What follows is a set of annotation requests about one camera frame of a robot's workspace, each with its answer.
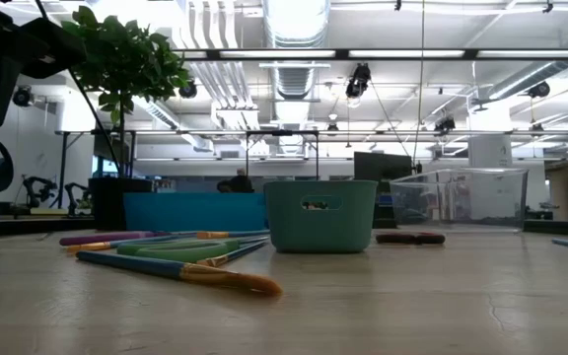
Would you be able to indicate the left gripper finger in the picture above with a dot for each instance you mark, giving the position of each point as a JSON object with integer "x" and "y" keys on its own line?
{"x": 52, "y": 49}

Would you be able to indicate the purple scissors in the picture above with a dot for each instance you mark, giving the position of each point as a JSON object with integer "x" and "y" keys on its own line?
{"x": 96, "y": 238}

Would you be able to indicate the green scissors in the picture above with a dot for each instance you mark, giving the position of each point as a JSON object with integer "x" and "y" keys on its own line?
{"x": 165, "y": 252}

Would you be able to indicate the small teal basket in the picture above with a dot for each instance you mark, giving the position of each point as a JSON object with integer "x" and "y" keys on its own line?
{"x": 318, "y": 229}

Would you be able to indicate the red black scissors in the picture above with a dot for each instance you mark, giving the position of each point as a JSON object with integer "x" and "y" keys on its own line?
{"x": 412, "y": 238}

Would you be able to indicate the black background robot arm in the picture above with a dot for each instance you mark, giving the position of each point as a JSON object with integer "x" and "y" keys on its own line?
{"x": 35, "y": 190}
{"x": 74, "y": 194}

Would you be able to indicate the black ceiling spotlight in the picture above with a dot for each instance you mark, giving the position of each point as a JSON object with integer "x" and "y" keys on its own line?
{"x": 359, "y": 79}
{"x": 21, "y": 96}
{"x": 445, "y": 124}
{"x": 539, "y": 90}
{"x": 188, "y": 90}

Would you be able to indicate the green potted plant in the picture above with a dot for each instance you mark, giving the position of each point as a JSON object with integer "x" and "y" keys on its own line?
{"x": 126, "y": 59}

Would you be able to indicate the blue rectangular bin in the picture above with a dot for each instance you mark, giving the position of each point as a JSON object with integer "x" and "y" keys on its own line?
{"x": 190, "y": 212}

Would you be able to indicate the person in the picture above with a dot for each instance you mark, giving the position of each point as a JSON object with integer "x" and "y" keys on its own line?
{"x": 239, "y": 183}

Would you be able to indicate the black monitor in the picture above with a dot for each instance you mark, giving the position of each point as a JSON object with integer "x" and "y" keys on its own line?
{"x": 382, "y": 166}

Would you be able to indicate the clear plastic container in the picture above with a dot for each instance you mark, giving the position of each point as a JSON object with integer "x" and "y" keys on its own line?
{"x": 461, "y": 202}

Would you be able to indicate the black aluminium table frame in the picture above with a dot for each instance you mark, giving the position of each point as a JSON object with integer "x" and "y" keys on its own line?
{"x": 42, "y": 226}

